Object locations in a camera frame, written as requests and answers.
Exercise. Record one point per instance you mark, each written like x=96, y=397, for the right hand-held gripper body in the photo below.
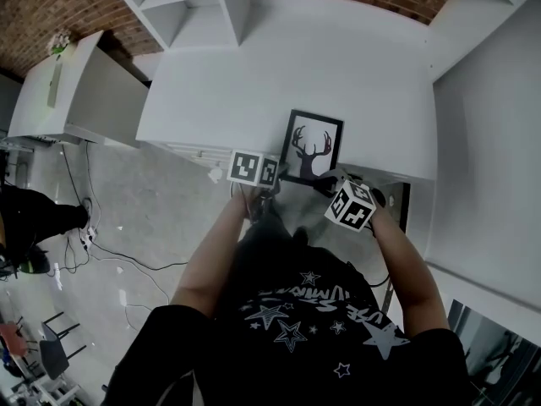
x=351, y=205

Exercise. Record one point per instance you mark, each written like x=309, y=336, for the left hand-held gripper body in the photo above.
x=249, y=168

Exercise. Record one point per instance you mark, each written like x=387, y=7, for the black framed deer picture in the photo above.
x=313, y=142

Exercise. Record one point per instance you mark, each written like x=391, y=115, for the person's left forearm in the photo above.
x=211, y=264

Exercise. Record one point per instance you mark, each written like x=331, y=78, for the person's right forearm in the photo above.
x=410, y=277

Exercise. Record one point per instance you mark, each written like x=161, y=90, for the white drawer with knob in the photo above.
x=198, y=151

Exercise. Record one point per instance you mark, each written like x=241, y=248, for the white desk with drawers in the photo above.
x=236, y=91

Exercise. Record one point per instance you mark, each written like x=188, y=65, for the white shelf unit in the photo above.
x=203, y=15

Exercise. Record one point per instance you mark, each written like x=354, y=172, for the crumpled white paper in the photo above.
x=214, y=176

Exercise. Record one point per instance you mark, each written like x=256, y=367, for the person's right shoe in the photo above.
x=301, y=236

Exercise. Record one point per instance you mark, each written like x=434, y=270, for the person's dark trousers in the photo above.
x=266, y=235

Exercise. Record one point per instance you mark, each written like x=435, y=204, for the person's black star-print shirt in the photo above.
x=296, y=353

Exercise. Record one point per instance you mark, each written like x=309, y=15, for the white side table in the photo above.
x=101, y=104

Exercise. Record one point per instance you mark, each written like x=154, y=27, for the white power strip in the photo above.
x=89, y=236

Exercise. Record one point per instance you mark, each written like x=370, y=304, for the black framed glass door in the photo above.
x=494, y=353

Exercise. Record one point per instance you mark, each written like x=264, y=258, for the pink potted flowers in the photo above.
x=60, y=44

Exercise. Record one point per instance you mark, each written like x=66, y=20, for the green and black bag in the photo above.
x=36, y=264

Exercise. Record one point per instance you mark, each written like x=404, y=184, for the black metal-leg chair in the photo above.
x=55, y=353

